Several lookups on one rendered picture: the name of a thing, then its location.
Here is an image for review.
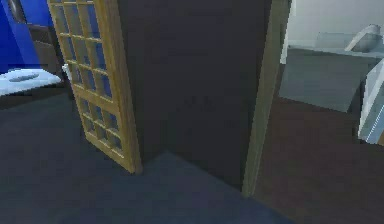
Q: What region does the wooden glass-paned room door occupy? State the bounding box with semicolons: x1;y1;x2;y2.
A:
46;0;144;175

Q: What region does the brown chest of drawers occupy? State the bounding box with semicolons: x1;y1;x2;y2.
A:
27;23;66;78

